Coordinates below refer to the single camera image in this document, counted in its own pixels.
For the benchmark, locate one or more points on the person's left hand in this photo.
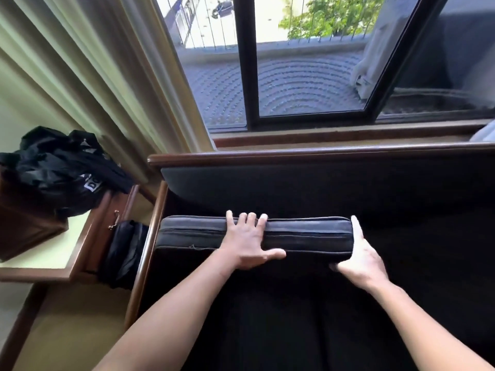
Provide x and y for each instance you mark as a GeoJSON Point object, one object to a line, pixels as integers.
{"type": "Point", "coordinates": [243, 245]}

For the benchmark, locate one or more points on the person's right hand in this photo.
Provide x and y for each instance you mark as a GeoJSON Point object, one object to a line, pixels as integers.
{"type": "Point", "coordinates": [365, 262]}

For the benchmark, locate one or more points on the person's right thumb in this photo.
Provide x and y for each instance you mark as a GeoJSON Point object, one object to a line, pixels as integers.
{"type": "Point", "coordinates": [337, 267]}

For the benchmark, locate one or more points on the person's left thumb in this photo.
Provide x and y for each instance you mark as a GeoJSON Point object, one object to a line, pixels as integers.
{"type": "Point", "coordinates": [270, 254]}

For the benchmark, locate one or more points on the person's left little finger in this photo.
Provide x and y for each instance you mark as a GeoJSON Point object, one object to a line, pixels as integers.
{"type": "Point", "coordinates": [229, 220]}

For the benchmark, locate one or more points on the person's left middle finger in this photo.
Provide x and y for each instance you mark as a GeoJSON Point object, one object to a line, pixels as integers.
{"type": "Point", "coordinates": [251, 222]}

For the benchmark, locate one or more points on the black sofa seat cushion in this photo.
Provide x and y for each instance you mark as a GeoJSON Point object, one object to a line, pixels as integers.
{"type": "Point", "coordinates": [294, 235]}

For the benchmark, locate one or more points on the person's left forearm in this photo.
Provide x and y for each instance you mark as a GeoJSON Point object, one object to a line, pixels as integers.
{"type": "Point", "coordinates": [164, 324]}

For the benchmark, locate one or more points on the person's right forearm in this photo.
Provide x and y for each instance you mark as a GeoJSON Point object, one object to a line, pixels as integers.
{"type": "Point", "coordinates": [421, 328]}

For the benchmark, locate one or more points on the black wooden framed sofa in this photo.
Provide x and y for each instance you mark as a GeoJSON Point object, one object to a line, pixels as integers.
{"type": "Point", "coordinates": [309, 305]}

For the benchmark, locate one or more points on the black bag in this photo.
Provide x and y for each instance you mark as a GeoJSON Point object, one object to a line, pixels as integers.
{"type": "Point", "coordinates": [122, 254]}

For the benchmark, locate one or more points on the wooden side table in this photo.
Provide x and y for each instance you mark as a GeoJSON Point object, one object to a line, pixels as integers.
{"type": "Point", "coordinates": [73, 243]}

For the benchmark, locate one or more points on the black framed sliding window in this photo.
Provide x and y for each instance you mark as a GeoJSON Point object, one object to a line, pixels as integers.
{"type": "Point", "coordinates": [309, 61]}

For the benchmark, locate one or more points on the black jacket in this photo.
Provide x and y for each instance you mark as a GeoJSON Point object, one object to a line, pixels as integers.
{"type": "Point", "coordinates": [62, 173]}

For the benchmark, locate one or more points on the beige curtain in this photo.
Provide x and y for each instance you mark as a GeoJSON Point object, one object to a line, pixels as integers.
{"type": "Point", "coordinates": [112, 81]}

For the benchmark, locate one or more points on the metal balcony railing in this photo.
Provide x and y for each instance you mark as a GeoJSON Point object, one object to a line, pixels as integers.
{"type": "Point", "coordinates": [239, 19]}

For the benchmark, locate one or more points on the white cloth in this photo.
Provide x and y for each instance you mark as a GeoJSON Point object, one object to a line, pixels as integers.
{"type": "Point", "coordinates": [377, 54]}

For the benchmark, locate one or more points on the green tree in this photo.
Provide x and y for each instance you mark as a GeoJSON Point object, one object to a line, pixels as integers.
{"type": "Point", "coordinates": [328, 13]}

